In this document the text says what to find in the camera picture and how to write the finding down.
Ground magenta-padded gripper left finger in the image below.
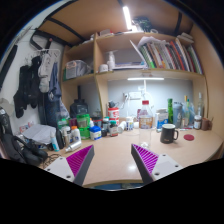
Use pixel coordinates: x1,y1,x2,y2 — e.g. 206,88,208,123
44,144,96,187

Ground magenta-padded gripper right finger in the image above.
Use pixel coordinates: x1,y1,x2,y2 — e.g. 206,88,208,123
130,143,184,185

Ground clear red-capped drink bottle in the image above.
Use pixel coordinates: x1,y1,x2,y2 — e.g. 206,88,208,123
138,99,154,149

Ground silver cylinder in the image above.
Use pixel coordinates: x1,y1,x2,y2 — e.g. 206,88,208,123
65,140,83,154

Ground white bottle with orange cap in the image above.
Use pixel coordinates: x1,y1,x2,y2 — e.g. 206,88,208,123
70,125,82,144

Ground black mug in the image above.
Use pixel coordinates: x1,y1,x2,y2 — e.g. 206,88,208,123
159,123,180,145

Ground white bottle with blue label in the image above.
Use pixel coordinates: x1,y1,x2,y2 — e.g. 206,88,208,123
89,125,103,141

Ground green plastic jar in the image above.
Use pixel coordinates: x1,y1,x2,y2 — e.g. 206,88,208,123
76,113,91,140

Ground white tube bottle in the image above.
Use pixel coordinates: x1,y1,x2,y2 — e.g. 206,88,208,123
118,120,128,134

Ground blue and white carton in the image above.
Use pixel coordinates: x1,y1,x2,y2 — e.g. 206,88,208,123
155,108,169,131

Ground dark bottle with green cap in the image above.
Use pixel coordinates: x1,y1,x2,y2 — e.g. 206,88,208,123
109,120,119,137

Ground white plastic bag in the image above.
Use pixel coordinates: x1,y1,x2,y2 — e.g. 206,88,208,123
23,123,58,145

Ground flat round red coaster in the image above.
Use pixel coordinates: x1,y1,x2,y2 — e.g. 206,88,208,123
183,133,195,142

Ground black pouch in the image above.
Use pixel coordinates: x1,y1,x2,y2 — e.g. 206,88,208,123
69,99,89,118

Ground green glass bottle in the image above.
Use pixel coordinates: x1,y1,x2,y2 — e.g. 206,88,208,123
167,98,174,125

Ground black bag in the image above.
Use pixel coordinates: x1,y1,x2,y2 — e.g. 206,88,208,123
0,106,49,167

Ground red and white canister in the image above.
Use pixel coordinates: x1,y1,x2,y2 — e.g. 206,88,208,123
107,106,120,126

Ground yellow-capped glass bottle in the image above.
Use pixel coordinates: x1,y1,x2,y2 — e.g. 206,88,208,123
183,95,190,128

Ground brown mug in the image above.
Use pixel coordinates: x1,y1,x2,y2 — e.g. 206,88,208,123
201,117,214,132

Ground white light bar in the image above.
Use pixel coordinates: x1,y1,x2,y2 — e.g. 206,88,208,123
126,77,165,81

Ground dark hanging clothes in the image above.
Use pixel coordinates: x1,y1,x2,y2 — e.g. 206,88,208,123
13,49,64,128

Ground wooden shelf unit with books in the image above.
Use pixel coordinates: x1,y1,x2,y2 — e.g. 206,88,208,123
59,29,209,129

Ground long ceiling light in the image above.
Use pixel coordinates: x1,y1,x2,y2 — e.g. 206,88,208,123
122,5,133,32

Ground white wall socket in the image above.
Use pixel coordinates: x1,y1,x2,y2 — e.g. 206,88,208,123
128,91,143,100

